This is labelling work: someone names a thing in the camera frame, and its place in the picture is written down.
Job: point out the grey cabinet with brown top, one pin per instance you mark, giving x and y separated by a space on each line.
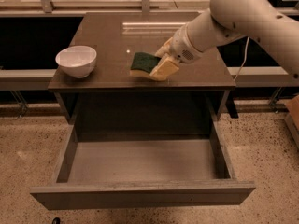
111 105

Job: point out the grey metal railing frame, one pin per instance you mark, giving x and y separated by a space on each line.
93 3

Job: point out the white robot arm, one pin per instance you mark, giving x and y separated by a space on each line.
222 23

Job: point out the green and yellow sponge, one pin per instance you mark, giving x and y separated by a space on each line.
142 65

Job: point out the white ceramic bowl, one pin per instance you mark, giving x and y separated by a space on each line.
77 61

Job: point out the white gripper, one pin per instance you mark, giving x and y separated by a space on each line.
181 48

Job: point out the open grey top drawer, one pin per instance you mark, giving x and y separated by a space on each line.
93 172

